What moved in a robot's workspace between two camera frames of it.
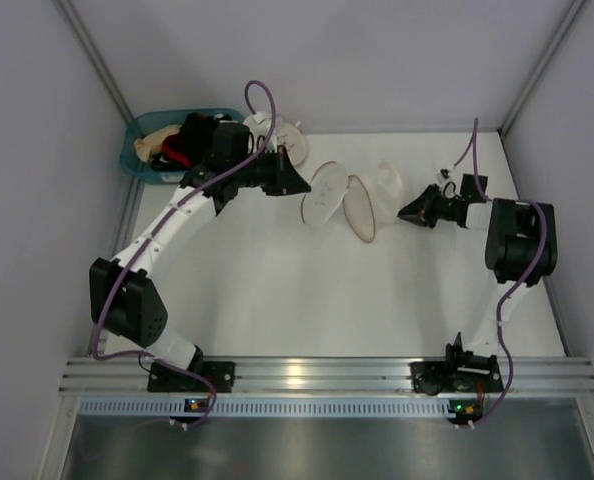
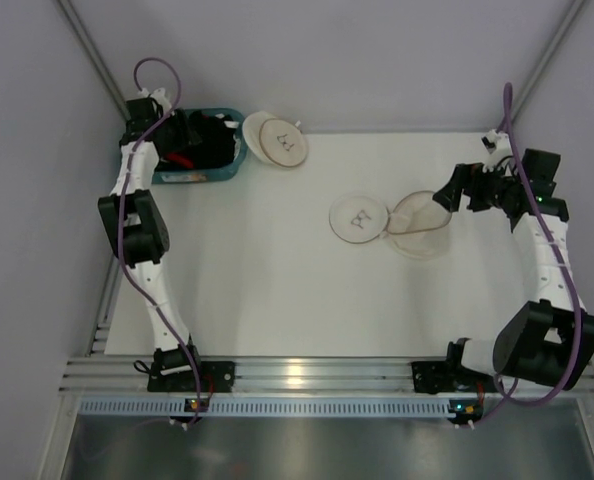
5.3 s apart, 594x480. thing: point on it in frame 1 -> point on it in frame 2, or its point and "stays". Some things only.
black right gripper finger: (419, 210) -> (450, 194)
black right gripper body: (431, 204) -> (461, 185)
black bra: (194, 137) stays
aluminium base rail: (128, 376) stays
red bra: (173, 153) stays
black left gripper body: (281, 170) -> (188, 133)
